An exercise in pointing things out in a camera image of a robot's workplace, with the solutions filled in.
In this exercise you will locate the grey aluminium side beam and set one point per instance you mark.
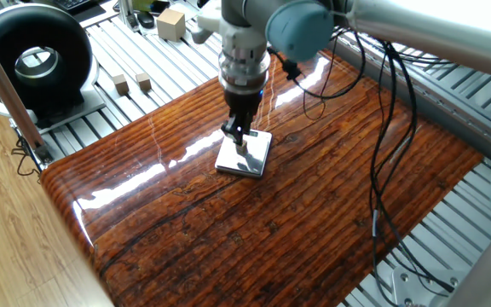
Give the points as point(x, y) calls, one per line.
point(441, 111)

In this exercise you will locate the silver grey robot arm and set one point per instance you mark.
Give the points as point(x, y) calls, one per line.
point(420, 30)

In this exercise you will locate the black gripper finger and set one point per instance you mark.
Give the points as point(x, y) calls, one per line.
point(236, 128)
point(250, 119)

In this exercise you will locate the black keyboard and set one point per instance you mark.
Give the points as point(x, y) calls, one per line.
point(73, 3)

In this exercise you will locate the large wooden cube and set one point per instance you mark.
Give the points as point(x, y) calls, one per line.
point(171, 25)

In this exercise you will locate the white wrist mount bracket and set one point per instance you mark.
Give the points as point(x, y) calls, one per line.
point(241, 38)

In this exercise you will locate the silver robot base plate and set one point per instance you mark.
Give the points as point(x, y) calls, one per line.
point(416, 285)

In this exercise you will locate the aluminium stand black foot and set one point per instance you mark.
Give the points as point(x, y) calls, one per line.
point(127, 10)

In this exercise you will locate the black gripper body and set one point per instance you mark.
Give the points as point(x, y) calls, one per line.
point(243, 102)

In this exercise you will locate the small wooden cube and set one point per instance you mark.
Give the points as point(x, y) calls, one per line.
point(120, 84)
point(241, 148)
point(143, 82)

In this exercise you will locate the black computer mouse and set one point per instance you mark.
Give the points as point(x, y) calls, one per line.
point(146, 19)

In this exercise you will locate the silver digital pocket scale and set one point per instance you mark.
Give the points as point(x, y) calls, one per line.
point(254, 162)

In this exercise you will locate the glossy wood grain board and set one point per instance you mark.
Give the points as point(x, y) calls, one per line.
point(228, 221)

